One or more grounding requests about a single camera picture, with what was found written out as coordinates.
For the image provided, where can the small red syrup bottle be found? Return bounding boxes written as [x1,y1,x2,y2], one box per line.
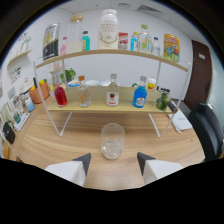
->
[53,75,69,108]

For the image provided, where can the yellow orange drink can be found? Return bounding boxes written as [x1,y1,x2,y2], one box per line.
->
[163,33,181,63]

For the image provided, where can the clear bottle with green cap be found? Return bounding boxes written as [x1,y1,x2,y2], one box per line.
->
[137,24,152,54]

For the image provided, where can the small pale blue cup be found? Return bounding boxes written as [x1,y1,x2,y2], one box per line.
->
[24,96,36,113]

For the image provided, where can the clear drinking glass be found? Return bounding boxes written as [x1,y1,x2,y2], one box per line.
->
[100,122,126,160]

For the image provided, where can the dark wooden muddler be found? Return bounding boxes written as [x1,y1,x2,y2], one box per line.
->
[167,100,179,114]

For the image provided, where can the black sofa chair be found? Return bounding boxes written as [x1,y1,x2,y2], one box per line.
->
[187,101,224,163]

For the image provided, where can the glass bowl of limes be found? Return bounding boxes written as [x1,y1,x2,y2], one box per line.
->
[154,91,172,112]

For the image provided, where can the white tray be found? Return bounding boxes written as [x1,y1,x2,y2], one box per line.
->
[13,112,31,132]

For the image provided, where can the white two-tier wooden shelf rack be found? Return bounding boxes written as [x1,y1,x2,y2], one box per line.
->
[32,49,192,139]

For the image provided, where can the black handbag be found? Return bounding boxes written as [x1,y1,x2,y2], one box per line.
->
[2,120,17,145]

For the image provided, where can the blue liquid bottle grey cap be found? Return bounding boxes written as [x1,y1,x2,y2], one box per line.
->
[132,75,148,109]

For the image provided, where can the clear bottle with orange label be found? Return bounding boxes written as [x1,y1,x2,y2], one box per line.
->
[77,75,92,108]

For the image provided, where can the orange pot with utensils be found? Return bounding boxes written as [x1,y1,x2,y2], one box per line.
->
[29,82,51,105]

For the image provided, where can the clear bottle with red label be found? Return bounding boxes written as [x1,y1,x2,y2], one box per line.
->
[105,73,120,108]

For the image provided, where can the green potted plant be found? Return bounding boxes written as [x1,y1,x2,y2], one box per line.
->
[59,67,77,84]

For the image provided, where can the dark brown door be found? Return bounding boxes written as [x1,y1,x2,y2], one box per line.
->
[183,39,213,111]

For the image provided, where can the clear bottle with blue cap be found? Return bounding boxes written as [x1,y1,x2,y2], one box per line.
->
[150,36,161,57]

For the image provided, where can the small pink bottle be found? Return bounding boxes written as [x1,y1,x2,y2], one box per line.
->
[59,36,68,56]

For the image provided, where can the small teal bottle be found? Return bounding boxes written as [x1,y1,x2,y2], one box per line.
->
[81,30,91,52]

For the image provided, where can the tall black yellow can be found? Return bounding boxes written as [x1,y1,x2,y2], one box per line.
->
[42,22,61,62]

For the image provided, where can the glass bottle with cork lid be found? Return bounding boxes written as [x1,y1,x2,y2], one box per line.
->
[66,14,84,54]

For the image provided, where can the white figurine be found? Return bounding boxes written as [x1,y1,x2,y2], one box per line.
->
[19,32,32,53]

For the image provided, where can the large white bottle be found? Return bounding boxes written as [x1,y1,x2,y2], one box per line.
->
[97,8,120,51]

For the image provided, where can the ceiling air vent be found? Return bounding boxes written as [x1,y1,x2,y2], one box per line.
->
[137,4,163,14]

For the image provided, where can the wooden wall shelf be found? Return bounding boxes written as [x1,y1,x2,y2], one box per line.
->
[7,49,34,66]

